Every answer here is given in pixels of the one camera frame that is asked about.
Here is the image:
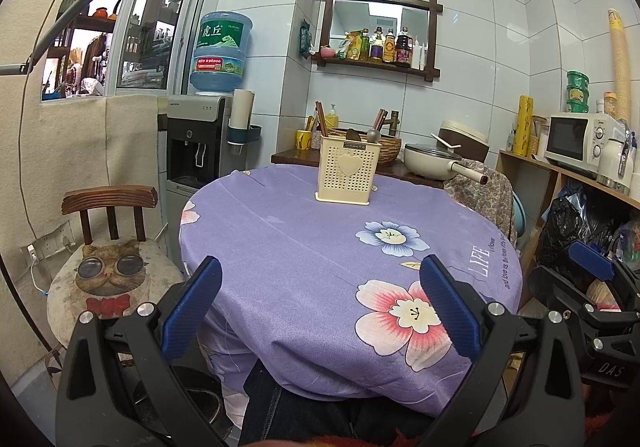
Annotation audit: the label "yellow roll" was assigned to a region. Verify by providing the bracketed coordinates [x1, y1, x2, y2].
[515, 95, 535, 157]

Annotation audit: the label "white microwave oven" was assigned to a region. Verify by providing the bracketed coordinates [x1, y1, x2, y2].
[544, 112, 619, 176]

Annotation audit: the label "dark wooden chair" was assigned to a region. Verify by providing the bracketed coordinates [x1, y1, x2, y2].
[61, 185, 159, 246]

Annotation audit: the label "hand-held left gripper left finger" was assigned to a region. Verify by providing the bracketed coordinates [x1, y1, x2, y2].
[55, 256, 224, 447]

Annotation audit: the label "cream perforated utensil holder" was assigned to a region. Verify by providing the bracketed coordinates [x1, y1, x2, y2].
[315, 134, 372, 204]

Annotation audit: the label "cream frying pan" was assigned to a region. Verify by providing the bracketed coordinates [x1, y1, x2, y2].
[402, 143, 489, 186]

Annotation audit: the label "black round base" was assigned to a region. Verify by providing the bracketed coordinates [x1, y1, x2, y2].
[132, 369, 227, 436]

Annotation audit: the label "cat print seat cushion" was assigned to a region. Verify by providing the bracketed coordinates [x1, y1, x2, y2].
[46, 237, 187, 354]

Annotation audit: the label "dark wooden counter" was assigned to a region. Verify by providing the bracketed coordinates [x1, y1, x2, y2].
[271, 148, 447, 188]

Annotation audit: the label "person's dark jeans legs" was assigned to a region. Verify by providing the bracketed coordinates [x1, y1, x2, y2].
[239, 358, 437, 447]

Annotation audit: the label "light wooden shelf unit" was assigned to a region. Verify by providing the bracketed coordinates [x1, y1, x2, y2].
[496, 149, 640, 273]

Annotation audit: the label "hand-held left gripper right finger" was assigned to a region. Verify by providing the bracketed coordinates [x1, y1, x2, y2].
[419, 254, 586, 447]

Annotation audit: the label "cup dispenser with teal holder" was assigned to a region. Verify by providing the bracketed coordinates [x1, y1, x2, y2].
[226, 88, 263, 156]

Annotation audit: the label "blue water jug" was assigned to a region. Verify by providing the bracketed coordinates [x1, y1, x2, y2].
[190, 11, 253, 96]

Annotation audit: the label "wall socket with charger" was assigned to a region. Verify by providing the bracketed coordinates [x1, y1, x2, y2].
[22, 221, 77, 261]

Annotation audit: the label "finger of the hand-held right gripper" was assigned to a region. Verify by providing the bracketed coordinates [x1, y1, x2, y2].
[529, 266, 608, 328]
[569, 241, 640, 313]

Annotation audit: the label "light blue basin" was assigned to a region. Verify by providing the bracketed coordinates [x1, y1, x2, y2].
[512, 191, 529, 239]

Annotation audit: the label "purple floral tablecloth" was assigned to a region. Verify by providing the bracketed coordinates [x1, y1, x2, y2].
[179, 163, 524, 416]

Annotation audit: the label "grey water dispenser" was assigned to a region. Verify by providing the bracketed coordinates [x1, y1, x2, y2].
[165, 95, 237, 200]

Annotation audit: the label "green hanging packet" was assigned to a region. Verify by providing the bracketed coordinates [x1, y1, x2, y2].
[299, 19, 313, 60]

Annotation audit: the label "tall stack of paper cups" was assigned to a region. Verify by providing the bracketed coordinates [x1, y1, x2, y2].
[607, 9, 634, 124]

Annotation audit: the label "wicker basket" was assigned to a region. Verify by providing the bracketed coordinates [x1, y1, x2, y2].
[325, 128, 403, 166]

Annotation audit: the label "floral cloth covered chair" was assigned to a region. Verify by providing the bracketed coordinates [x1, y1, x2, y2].
[443, 158, 519, 249]

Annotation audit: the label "aluminium sliding window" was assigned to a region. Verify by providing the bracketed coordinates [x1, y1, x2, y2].
[40, 0, 211, 104]

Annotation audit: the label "white electric kettle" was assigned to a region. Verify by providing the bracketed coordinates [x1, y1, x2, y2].
[597, 128, 637, 194]

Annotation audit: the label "brown and white rice cooker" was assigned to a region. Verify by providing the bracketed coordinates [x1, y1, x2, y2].
[438, 120, 491, 163]

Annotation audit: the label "dark soy sauce bottle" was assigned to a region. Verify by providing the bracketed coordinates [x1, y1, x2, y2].
[395, 27, 414, 66]

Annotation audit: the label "black trash bag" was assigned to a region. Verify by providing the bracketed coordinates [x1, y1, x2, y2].
[536, 184, 622, 279]

